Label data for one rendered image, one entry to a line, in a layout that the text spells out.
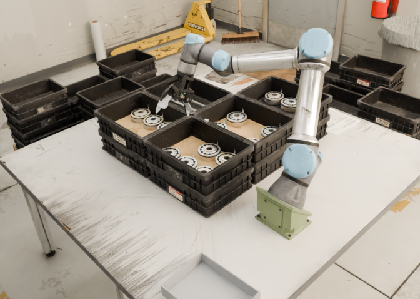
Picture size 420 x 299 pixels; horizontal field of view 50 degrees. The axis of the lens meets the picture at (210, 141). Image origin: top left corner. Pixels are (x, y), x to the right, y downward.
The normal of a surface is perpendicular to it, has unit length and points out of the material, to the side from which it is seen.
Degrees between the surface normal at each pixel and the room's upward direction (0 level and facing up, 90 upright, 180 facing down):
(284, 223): 90
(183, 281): 0
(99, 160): 0
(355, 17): 90
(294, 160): 61
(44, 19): 90
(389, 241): 0
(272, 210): 90
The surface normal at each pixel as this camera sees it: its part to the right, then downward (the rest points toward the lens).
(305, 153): -0.30, 0.04
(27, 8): 0.68, 0.37
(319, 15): -0.73, 0.39
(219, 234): -0.04, -0.84
